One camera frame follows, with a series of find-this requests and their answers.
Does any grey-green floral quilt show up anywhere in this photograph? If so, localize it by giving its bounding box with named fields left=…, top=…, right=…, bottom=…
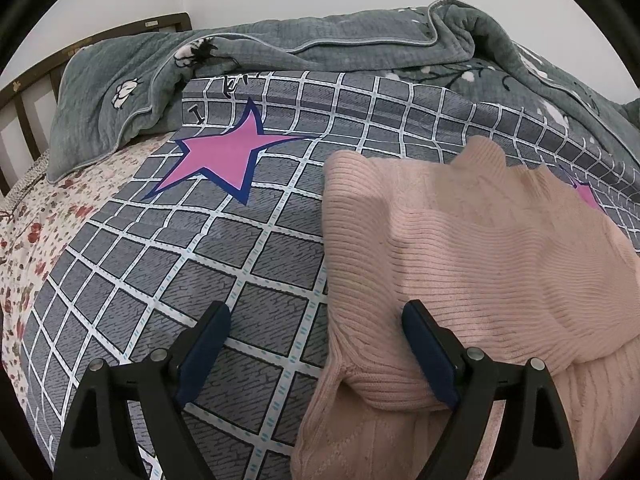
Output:
left=47, top=1, right=640, bottom=183

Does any pink ribbed knit sweater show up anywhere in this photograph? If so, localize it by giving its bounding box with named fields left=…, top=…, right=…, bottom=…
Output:
left=290, top=136, right=640, bottom=480

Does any floral bed sheet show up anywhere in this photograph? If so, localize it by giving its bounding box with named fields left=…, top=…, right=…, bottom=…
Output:
left=0, top=132, right=176, bottom=411

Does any dark wooden headboard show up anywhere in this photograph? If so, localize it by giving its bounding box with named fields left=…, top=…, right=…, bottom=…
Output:
left=0, top=12, right=193, bottom=196

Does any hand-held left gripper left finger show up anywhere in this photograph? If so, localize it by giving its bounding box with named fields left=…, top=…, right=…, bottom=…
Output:
left=52, top=301, right=232, bottom=480

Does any grey checked star bed cover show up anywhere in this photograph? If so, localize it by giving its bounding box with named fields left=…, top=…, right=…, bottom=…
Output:
left=22, top=71, right=640, bottom=480

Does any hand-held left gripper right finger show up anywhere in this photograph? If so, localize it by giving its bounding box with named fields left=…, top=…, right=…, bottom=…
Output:
left=401, top=299, right=581, bottom=480

